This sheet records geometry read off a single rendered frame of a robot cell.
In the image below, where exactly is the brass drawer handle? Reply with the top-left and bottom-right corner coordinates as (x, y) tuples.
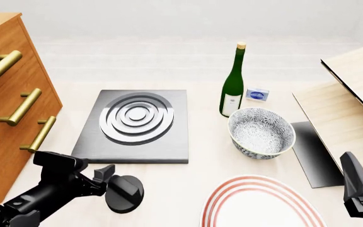
(0, 88), (42, 127)
(0, 49), (23, 89)
(19, 115), (57, 154)

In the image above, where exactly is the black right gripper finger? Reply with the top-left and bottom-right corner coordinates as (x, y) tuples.
(340, 151), (363, 202)

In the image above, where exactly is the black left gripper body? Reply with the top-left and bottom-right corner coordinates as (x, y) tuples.
(72, 173), (108, 197)

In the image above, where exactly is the white plate with red rings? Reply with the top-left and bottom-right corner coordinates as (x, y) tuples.
(199, 174), (329, 227)

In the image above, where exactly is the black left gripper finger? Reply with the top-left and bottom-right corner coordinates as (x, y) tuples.
(93, 164), (116, 184)

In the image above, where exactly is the flat black stove plate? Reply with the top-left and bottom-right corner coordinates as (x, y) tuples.
(71, 89), (190, 165)

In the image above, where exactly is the round black stove knob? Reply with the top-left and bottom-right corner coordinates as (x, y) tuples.
(105, 174), (145, 214)

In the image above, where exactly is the pale wooden rack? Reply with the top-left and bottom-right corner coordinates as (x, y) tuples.
(290, 40), (363, 189)

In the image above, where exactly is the green wine bottle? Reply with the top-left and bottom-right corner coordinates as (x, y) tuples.
(219, 42), (247, 119)

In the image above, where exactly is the blue patterned bowl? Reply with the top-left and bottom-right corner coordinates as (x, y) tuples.
(227, 107), (297, 161)

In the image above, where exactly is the small blue printed box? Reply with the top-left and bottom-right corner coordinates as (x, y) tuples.
(246, 86), (270, 102)

